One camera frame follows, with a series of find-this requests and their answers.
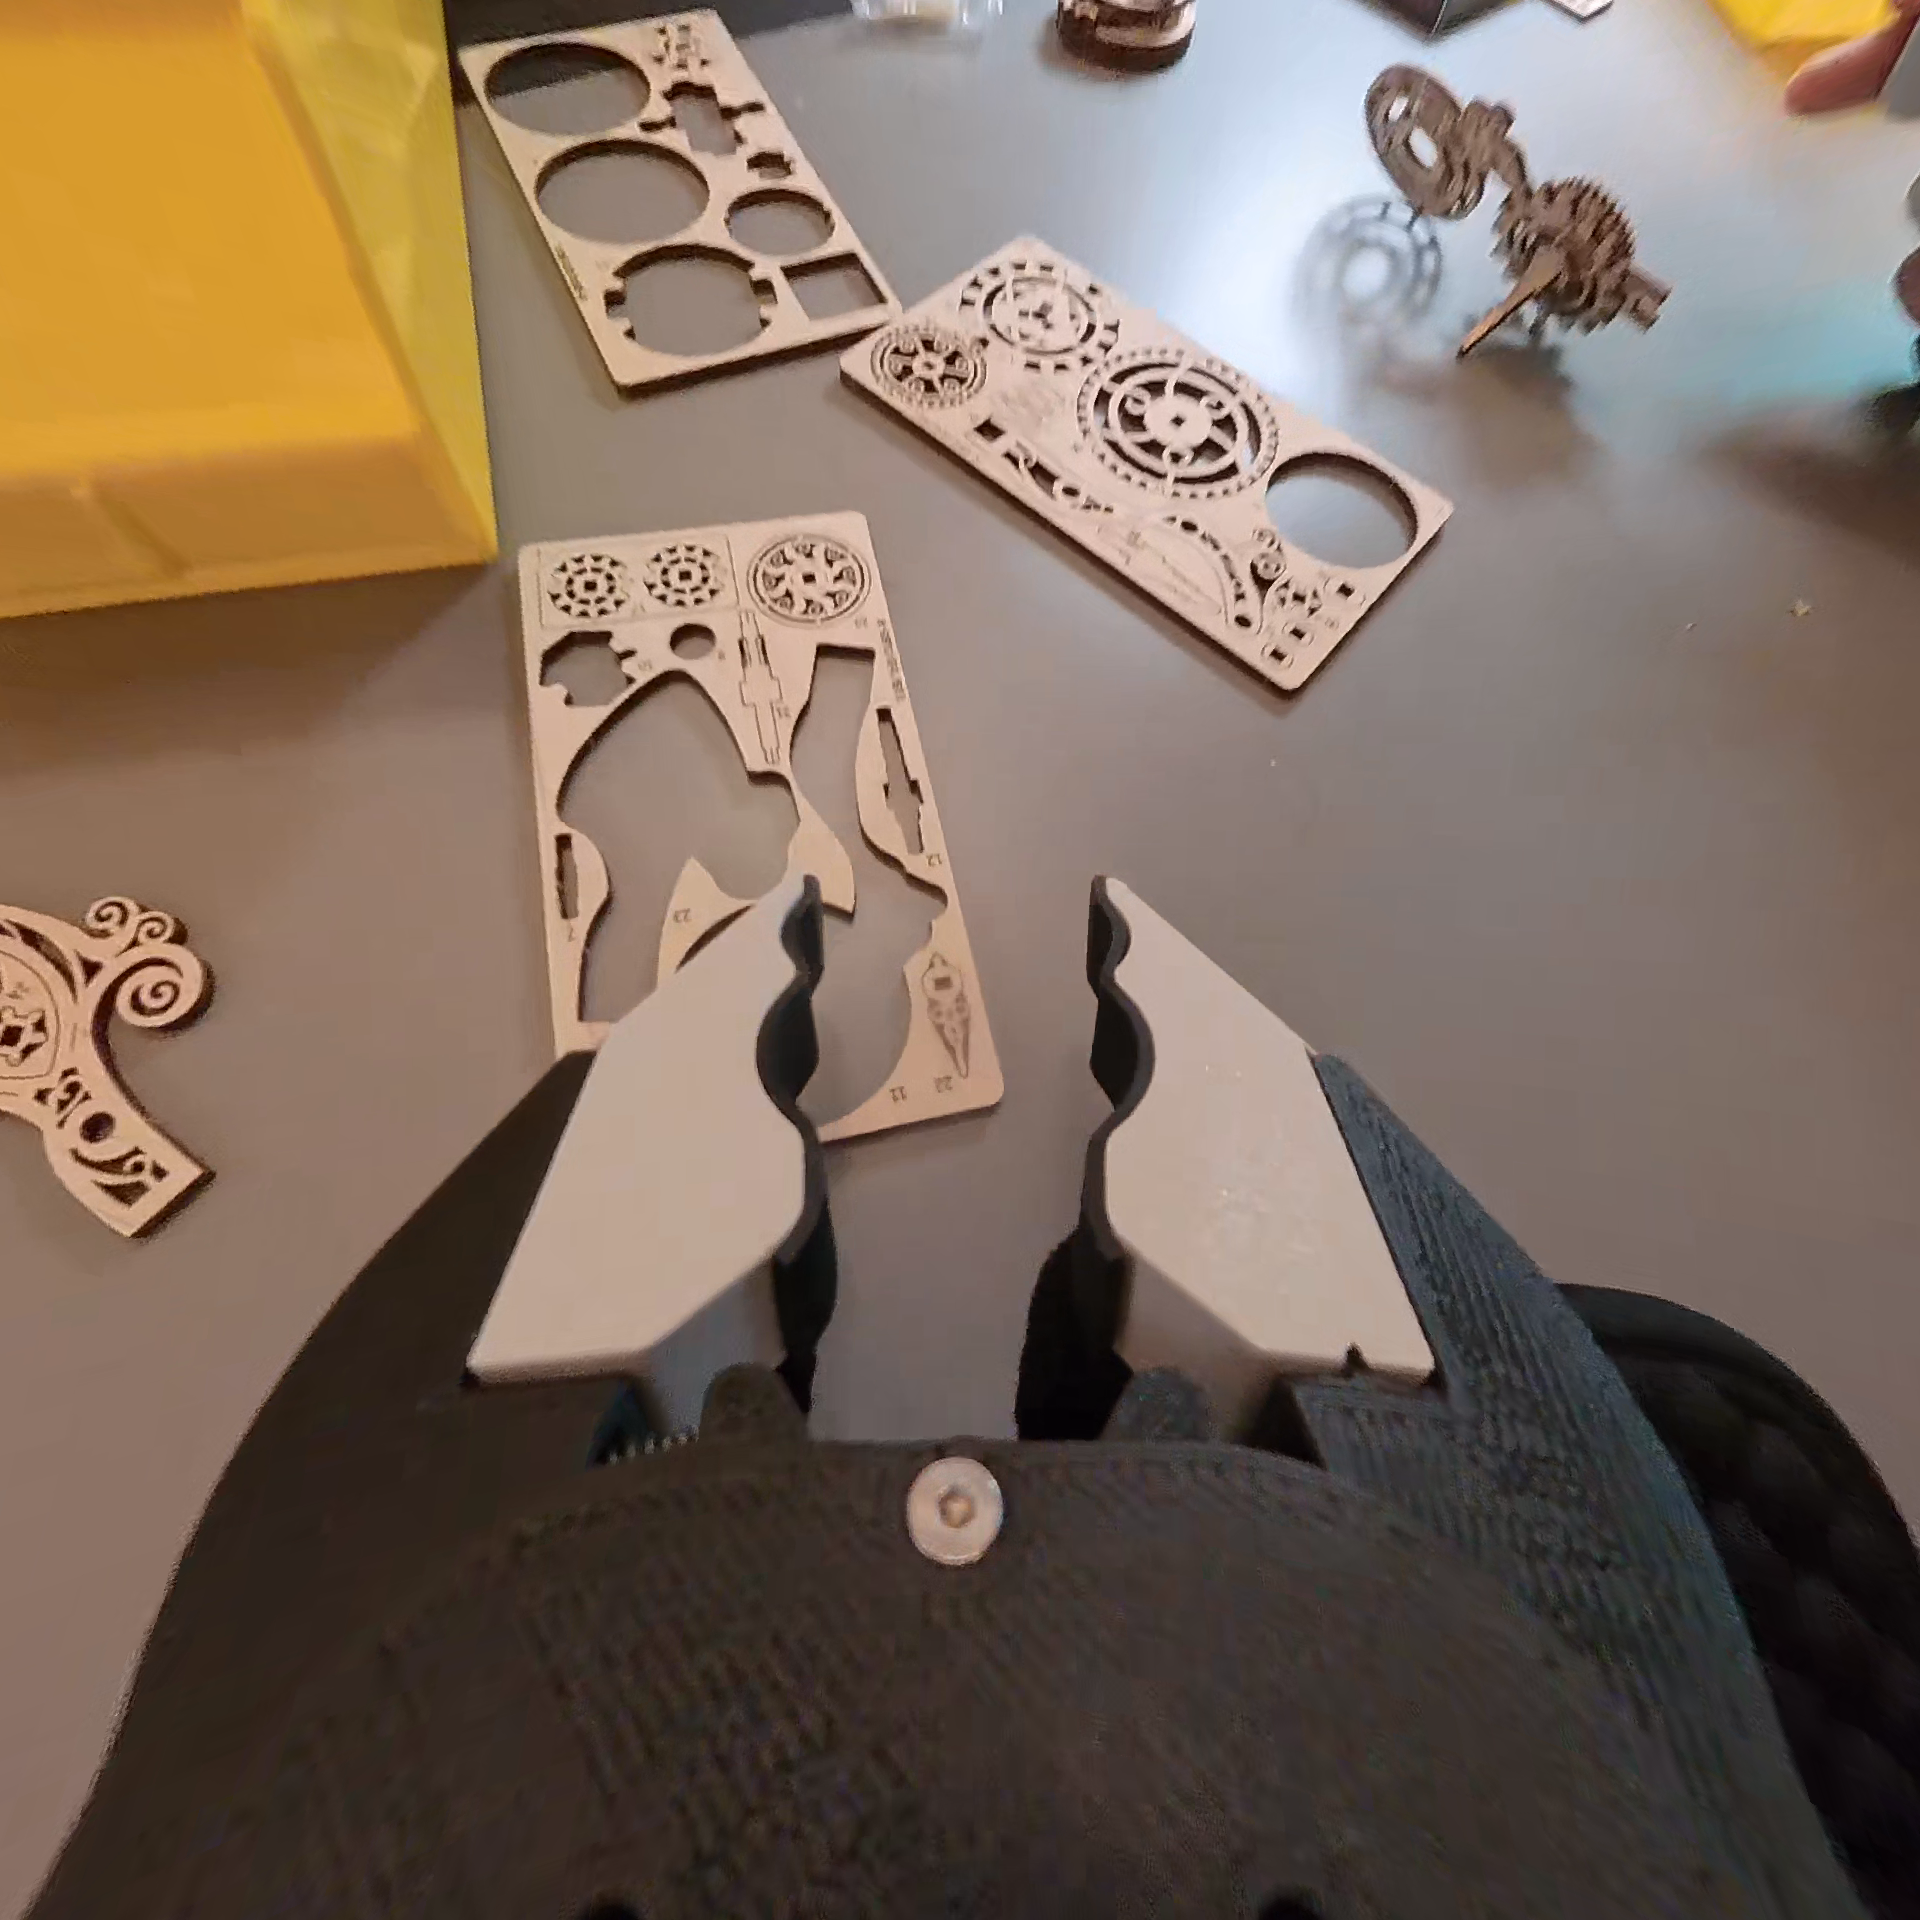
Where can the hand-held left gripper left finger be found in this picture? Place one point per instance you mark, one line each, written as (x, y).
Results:
(661, 1170)

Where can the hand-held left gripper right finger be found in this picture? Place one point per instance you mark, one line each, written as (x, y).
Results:
(1244, 1170)

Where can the wooden gear model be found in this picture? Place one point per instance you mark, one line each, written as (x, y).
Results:
(1575, 241)

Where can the small yellow plastic bin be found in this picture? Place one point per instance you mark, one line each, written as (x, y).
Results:
(1787, 23)

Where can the grey desk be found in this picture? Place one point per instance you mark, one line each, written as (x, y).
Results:
(1501, 826)

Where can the person's right hand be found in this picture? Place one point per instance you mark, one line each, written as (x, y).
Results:
(1868, 66)

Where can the ornate wooden scroll piece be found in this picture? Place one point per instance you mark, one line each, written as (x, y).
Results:
(158, 1194)

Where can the wooden puzzle sheet curved cutouts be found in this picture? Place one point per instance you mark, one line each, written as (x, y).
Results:
(732, 609)

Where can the black knit cloth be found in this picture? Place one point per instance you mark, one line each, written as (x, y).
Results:
(1800, 1499)

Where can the wooden puzzle sheet with gears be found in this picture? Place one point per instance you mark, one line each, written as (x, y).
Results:
(1036, 399)

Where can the wooden puzzle sheet round holes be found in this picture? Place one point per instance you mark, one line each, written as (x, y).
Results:
(591, 258)

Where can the large yellow plastic bin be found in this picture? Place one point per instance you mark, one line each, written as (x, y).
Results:
(182, 225)

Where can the round dark wooden part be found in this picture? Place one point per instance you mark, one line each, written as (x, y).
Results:
(1126, 37)

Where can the small black box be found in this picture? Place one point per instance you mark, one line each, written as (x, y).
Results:
(1440, 15)

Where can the clear plastic item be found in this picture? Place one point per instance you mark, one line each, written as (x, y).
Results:
(916, 11)

